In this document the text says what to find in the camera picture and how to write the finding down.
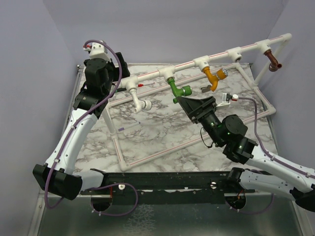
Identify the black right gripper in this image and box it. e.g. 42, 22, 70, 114
176, 96, 224, 146

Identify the green plastic faucet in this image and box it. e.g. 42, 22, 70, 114
166, 77, 192, 104

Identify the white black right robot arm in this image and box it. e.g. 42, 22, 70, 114
176, 96, 315, 212

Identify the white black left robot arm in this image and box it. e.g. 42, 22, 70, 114
32, 52, 130, 200

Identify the green black highlighter marker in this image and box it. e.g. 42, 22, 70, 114
116, 88, 127, 92

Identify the small grey metal piece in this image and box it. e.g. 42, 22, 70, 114
201, 86, 211, 93

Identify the red capped white pen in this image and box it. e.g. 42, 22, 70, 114
137, 82, 155, 88

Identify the yellow plastic faucet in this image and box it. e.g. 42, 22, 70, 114
202, 66, 228, 91

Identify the white plastic faucet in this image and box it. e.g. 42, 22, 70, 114
126, 87, 152, 113

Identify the purple capped white pen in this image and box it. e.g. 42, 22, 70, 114
118, 121, 141, 132

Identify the brown plastic faucet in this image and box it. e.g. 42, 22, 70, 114
263, 49, 283, 72

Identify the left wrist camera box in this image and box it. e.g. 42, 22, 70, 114
83, 42, 111, 61

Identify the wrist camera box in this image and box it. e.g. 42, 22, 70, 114
216, 93, 239, 109
83, 42, 111, 61

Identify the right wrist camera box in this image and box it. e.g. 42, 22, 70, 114
216, 93, 239, 109

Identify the aluminium table edge frame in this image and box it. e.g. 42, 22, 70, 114
60, 65, 85, 143

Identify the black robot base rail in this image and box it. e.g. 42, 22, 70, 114
81, 168, 245, 205

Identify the white PVC pipe frame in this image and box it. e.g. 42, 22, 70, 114
104, 33, 292, 170

